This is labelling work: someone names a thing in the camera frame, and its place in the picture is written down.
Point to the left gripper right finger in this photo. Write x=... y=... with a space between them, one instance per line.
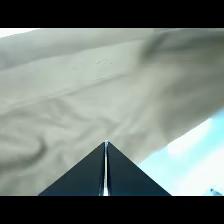
x=133 y=178

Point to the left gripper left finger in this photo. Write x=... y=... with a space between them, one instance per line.
x=81 y=178

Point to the beige shirt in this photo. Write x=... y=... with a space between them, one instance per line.
x=83 y=100

